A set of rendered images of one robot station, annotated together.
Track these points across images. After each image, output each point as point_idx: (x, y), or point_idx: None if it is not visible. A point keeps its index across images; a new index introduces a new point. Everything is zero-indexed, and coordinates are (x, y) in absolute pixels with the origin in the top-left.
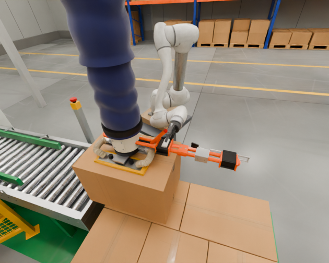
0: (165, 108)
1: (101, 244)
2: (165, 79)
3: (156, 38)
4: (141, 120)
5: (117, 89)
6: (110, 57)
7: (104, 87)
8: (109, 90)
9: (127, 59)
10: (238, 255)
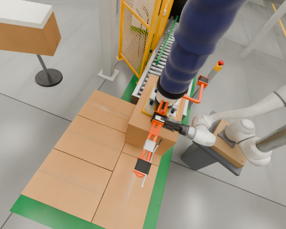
0: (233, 138)
1: (119, 108)
2: (238, 112)
3: None
4: (174, 95)
5: (171, 58)
6: (180, 36)
7: (170, 50)
8: (170, 54)
9: (187, 48)
10: (100, 191)
